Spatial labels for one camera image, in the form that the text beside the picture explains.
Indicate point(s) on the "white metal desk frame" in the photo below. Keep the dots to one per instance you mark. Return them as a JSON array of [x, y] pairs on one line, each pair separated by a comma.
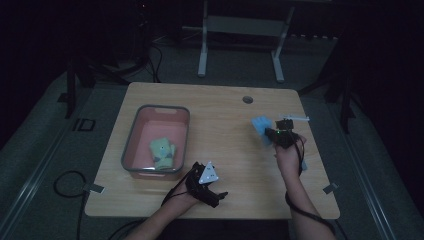
[[243, 26]]

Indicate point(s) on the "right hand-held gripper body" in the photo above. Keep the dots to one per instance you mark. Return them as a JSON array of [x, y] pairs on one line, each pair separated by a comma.
[[285, 138]]

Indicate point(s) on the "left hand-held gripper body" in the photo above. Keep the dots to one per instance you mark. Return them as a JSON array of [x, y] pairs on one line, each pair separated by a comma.
[[203, 186]]

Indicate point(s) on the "grey tape strip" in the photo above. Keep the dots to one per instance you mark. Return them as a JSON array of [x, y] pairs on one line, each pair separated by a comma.
[[330, 188], [94, 188]]

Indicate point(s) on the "green knitted glove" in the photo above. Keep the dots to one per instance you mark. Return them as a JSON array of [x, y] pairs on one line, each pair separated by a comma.
[[160, 150], [172, 150]]

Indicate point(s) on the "person's left hand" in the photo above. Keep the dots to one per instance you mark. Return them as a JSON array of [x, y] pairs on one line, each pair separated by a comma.
[[183, 198]]

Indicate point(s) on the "blue knitted glove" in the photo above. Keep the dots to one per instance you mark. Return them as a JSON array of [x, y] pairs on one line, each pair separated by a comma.
[[304, 165], [259, 125]]

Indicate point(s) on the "person's right hand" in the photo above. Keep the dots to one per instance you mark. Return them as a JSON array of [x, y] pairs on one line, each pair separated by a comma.
[[288, 161]]

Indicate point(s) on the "pink plastic bin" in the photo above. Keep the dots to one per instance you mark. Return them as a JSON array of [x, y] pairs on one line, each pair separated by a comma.
[[150, 128]]

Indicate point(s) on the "black metal stand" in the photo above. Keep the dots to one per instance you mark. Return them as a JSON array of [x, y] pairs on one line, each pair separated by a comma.
[[70, 90]]

